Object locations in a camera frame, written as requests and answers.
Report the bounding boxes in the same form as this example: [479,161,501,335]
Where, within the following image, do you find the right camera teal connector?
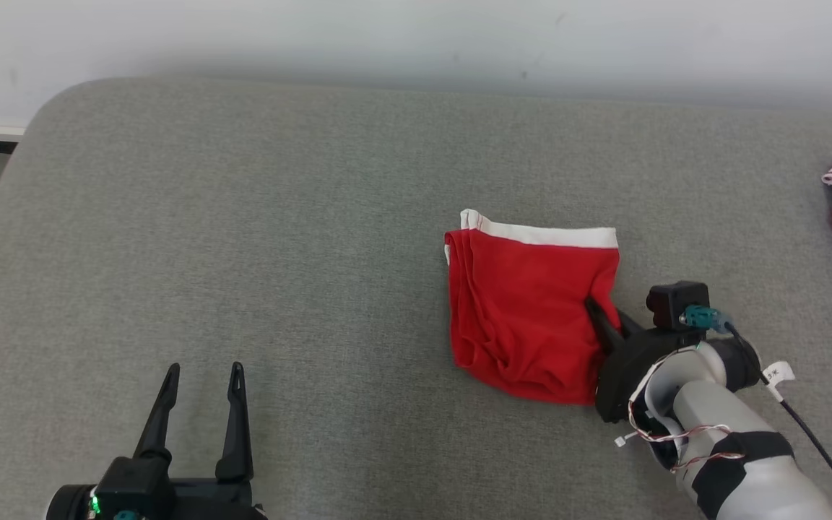
[680,305,731,333]

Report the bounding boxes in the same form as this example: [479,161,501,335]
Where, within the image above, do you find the grey fabric sofa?
[0,77,832,520]

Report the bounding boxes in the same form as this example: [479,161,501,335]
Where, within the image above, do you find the white cable tag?
[761,361,796,402]

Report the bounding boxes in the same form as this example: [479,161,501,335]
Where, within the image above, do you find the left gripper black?
[133,362,269,520]

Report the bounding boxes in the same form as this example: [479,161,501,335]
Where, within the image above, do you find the red white twisted wires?
[615,345,745,474]

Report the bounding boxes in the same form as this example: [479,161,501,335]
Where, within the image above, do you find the thin black cable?
[723,321,832,520]

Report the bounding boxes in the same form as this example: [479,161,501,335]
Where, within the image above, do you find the red shorts with white stripe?
[444,209,620,405]

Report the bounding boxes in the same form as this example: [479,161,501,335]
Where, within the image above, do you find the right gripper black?
[584,296,706,423]

